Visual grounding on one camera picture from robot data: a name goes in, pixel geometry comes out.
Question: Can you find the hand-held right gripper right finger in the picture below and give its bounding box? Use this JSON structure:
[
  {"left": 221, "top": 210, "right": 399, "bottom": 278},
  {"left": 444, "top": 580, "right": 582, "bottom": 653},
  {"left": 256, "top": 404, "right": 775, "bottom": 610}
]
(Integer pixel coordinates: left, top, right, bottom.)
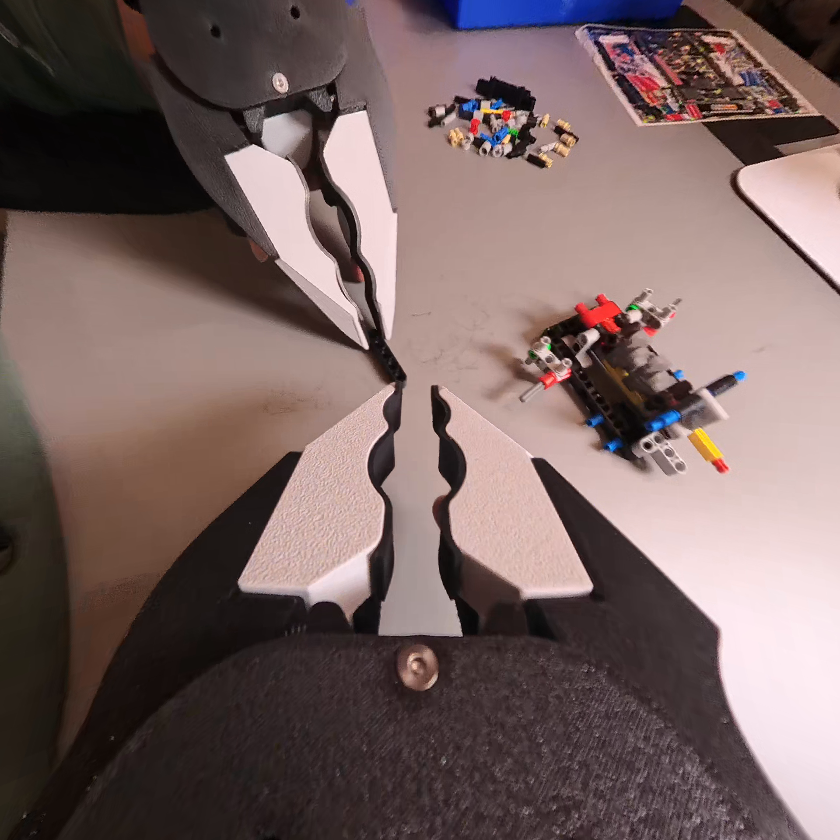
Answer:
[{"left": 430, "top": 385, "right": 595, "bottom": 626}]

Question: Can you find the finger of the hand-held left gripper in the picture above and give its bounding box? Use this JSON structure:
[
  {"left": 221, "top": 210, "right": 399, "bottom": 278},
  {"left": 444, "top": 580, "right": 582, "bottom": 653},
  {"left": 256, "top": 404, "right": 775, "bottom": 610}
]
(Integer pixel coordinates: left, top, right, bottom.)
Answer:
[
  {"left": 224, "top": 144, "right": 387, "bottom": 350},
  {"left": 320, "top": 107, "right": 399, "bottom": 342}
]

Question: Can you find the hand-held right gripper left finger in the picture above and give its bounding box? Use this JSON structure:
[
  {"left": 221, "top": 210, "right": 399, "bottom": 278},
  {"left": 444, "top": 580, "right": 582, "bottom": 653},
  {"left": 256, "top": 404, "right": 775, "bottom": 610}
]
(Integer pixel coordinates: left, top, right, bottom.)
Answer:
[{"left": 238, "top": 384, "right": 404, "bottom": 627}]

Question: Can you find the pile of small lego pieces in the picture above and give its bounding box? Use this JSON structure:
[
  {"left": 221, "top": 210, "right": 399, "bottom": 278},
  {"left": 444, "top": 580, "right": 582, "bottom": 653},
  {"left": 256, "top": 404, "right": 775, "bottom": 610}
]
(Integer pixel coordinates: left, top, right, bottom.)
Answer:
[{"left": 427, "top": 75, "right": 581, "bottom": 172}]

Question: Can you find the lego car chassis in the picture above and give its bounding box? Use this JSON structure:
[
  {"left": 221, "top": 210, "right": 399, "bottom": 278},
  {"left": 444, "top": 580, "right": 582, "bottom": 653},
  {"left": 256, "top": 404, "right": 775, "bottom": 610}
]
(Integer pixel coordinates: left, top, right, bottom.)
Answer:
[{"left": 518, "top": 287, "right": 749, "bottom": 476}]

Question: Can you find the blue plastic bin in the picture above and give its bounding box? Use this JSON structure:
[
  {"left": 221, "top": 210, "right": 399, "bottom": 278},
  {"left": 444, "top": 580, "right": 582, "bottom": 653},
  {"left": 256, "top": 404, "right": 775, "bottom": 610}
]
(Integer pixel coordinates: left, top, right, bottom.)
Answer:
[{"left": 441, "top": 0, "right": 683, "bottom": 31}]

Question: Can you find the person's green clothing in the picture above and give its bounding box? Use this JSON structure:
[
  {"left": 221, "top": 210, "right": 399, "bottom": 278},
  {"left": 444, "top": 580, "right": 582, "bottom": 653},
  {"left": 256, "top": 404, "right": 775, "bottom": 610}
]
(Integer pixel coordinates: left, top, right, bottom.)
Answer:
[{"left": 0, "top": 331, "right": 72, "bottom": 828}]

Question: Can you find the colourful sticker sheet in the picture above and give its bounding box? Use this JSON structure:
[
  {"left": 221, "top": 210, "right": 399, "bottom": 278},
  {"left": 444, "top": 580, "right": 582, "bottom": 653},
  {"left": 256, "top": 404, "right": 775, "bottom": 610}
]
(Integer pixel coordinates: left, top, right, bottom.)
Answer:
[{"left": 575, "top": 24, "right": 821, "bottom": 127}]

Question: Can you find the white book stand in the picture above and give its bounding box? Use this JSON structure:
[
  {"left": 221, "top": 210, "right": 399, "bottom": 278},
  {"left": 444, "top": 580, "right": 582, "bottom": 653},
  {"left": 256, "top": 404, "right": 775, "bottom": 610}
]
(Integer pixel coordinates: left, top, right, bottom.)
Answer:
[{"left": 734, "top": 144, "right": 840, "bottom": 293}]

